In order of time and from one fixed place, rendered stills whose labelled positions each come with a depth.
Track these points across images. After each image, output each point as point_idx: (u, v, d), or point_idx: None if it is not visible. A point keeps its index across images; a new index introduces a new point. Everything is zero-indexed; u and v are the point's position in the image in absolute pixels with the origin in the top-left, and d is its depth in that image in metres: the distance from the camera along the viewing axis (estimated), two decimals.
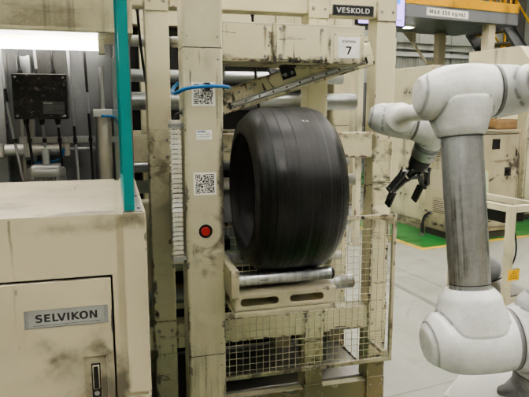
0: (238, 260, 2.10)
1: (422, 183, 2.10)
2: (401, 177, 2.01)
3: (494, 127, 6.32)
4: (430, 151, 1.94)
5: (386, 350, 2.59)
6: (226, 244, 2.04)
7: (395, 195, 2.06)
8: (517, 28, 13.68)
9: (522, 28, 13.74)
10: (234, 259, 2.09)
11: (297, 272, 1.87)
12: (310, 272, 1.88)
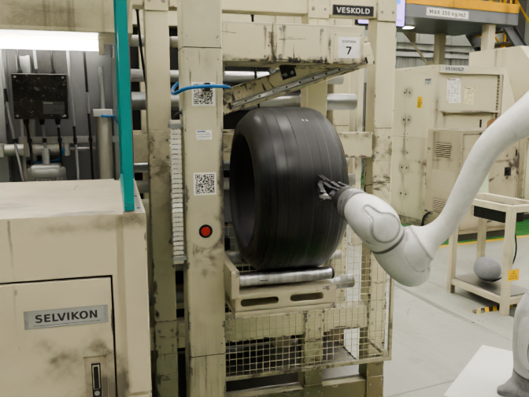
0: (238, 261, 2.10)
1: (329, 185, 1.60)
2: (354, 188, 1.58)
3: None
4: (368, 194, 1.42)
5: (386, 350, 2.59)
6: (226, 244, 2.04)
7: (327, 179, 1.64)
8: (517, 28, 13.68)
9: (522, 28, 13.74)
10: (234, 260, 2.09)
11: (297, 272, 1.87)
12: (310, 272, 1.88)
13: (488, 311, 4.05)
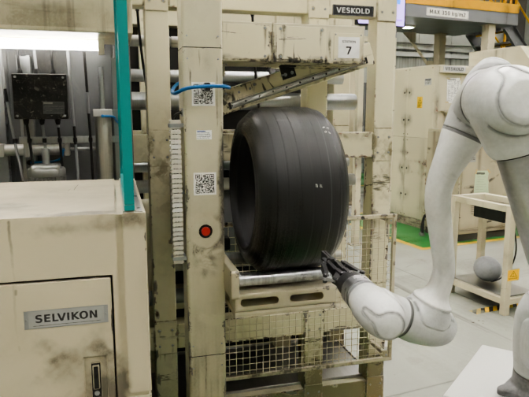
0: None
1: (333, 265, 1.60)
2: (358, 268, 1.58)
3: None
4: (371, 283, 1.42)
5: (386, 350, 2.59)
6: (226, 244, 2.04)
7: (331, 257, 1.64)
8: (517, 28, 13.68)
9: (522, 28, 13.74)
10: (233, 263, 2.12)
11: None
12: None
13: (488, 311, 4.05)
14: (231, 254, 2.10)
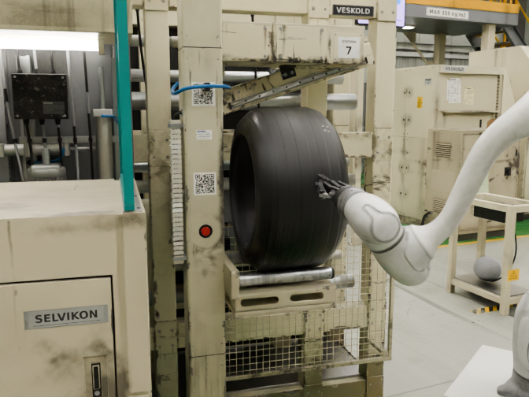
0: None
1: (329, 184, 1.60)
2: (354, 187, 1.58)
3: None
4: (368, 194, 1.42)
5: (386, 350, 2.59)
6: (226, 244, 2.04)
7: (327, 179, 1.64)
8: (517, 28, 13.68)
9: (522, 28, 13.74)
10: None
11: None
12: None
13: (488, 311, 4.05)
14: (231, 254, 2.09)
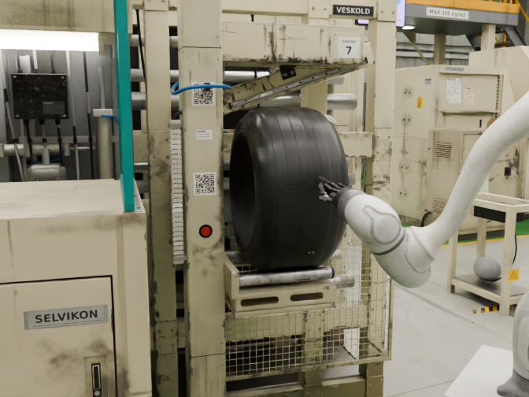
0: None
1: (330, 187, 1.59)
2: (355, 189, 1.58)
3: None
4: (368, 195, 1.42)
5: (386, 350, 2.59)
6: (226, 244, 2.04)
7: (327, 181, 1.64)
8: (517, 28, 13.68)
9: (522, 28, 13.74)
10: None
11: (297, 281, 1.89)
12: (308, 280, 1.90)
13: (488, 311, 4.05)
14: None
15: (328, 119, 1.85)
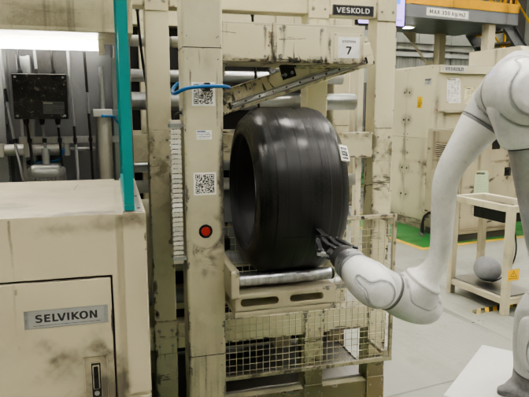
0: None
1: (327, 241, 1.64)
2: (351, 244, 1.62)
3: None
4: (364, 256, 1.46)
5: (386, 350, 2.59)
6: (226, 244, 2.04)
7: (324, 235, 1.68)
8: (517, 28, 13.68)
9: (522, 28, 13.74)
10: None
11: (298, 277, 1.87)
12: (310, 277, 1.88)
13: (488, 311, 4.05)
14: (231, 255, 2.09)
15: (342, 156, 1.75)
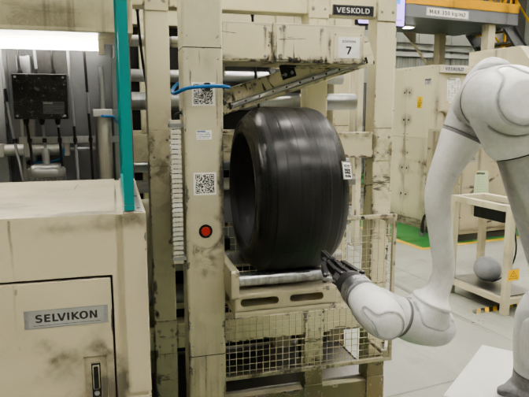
0: (238, 256, 2.10)
1: (333, 265, 1.60)
2: (358, 268, 1.58)
3: None
4: (371, 283, 1.42)
5: (386, 350, 2.59)
6: (226, 244, 2.04)
7: (331, 257, 1.64)
8: (517, 28, 13.68)
9: (522, 28, 13.74)
10: (234, 255, 2.09)
11: (298, 277, 1.87)
12: (310, 277, 1.88)
13: (488, 311, 4.05)
14: None
15: (344, 175, 1.74)
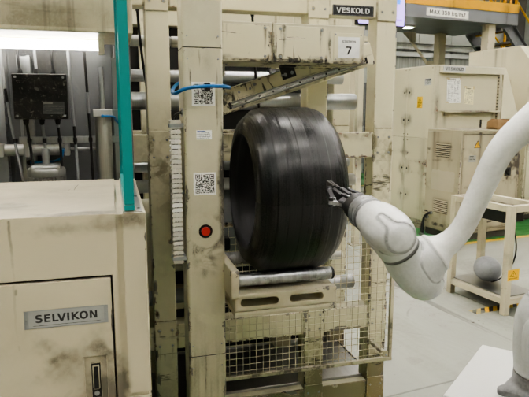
0: (237, 263, 2.11)
1: (339, 191, 1.52)
2: (365, 194, 1.51)
3: (494, 127, 6.32)
4: (380, 202, 1.35)
5: (386, 350, 2.59)
6: (226, 244, 2.04)
7: (336, 185, 1.57)
8: (517, 28, 13.68)
9: (522, 28, 13.74)
10: (234, 263, 2.10)
11: (296, 281, 1.89)
12: (308, 280, 1.90)
13: (488, 311, 4.05)
14: (229, 252, 2.12)
15: None
